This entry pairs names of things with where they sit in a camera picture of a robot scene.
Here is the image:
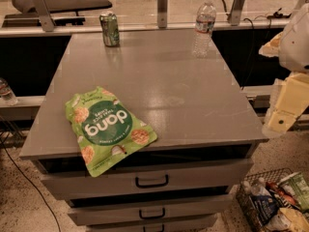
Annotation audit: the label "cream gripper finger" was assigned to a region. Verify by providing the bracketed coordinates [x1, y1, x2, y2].
[262, 72, 309, 138]
[259, 32, 283, 57]

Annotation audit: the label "clear plastic water bottle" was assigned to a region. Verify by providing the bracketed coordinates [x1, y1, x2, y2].
[193, 0, 216, 58]

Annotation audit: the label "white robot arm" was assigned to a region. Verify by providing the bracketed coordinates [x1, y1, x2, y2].
[259, 3, 309, 138]

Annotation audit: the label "green snack bag in basket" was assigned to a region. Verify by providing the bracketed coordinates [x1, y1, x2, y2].
[279, 172, 309, 212]

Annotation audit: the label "red snack bag in basket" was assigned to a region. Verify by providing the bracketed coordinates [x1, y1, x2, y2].
[266, 182, 296, 207]

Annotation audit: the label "small bottle in basket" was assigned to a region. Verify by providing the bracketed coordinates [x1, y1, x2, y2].
[251, 177, 270, 196]

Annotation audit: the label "blue snack bag in basket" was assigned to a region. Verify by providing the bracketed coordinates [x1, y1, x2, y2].
[251, 195, 279, 225]

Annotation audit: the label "yellow snack bag in basket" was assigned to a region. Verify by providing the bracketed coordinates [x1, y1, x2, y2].
[266, 208, 309, 232]

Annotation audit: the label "green rice chip bag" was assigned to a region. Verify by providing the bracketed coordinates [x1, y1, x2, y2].
[66, 87, 157, 177]

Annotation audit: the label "water bottle at left edge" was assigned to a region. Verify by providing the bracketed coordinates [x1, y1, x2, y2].
[0, 77, 17, 105]

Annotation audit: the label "grey drawer cabinet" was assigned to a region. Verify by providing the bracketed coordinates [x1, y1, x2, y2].
[18, 28, 270, 232]

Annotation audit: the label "bottom grey drawer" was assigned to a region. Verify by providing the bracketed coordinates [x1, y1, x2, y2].
[86, 214, 217, 232]

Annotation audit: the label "grey drawer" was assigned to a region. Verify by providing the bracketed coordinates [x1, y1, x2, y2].
[69, 194, 233, 226]
[42, 159, 253, 200]
[86, 214, 217, 232]

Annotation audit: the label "green soda can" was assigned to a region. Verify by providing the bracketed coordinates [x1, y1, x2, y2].
[99, 12, 120, 47]

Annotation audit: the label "top grey drawer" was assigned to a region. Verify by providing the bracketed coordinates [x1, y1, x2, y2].
[42, 159, 253, 200]

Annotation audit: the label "middle grey drawer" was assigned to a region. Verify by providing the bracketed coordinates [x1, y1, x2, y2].
[69, 194, 233, 226]

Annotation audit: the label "black cables in background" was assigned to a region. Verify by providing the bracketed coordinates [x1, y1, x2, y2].
[217, 0, 293, 29]

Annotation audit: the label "right metal bracket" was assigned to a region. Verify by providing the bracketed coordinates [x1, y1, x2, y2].
[228, 0, 245, 26]

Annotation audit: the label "metal bracket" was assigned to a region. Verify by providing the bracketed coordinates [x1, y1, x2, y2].
[157, 0, 168, 28]
[228, 0, 245, 26]
[32, 0, 55, 32]

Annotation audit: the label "wire mesh basket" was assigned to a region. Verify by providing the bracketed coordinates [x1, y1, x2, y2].
[237, 168, 309, 232]

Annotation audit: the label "middle metal bracket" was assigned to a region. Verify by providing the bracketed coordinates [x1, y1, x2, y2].
[157, 0, 168, 28]

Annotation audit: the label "left metal bracket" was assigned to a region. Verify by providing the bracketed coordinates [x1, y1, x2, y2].
[32, 0, 55, 32]

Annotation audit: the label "black floor cable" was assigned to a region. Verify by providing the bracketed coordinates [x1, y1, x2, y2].
[0, 135, 63, 232]

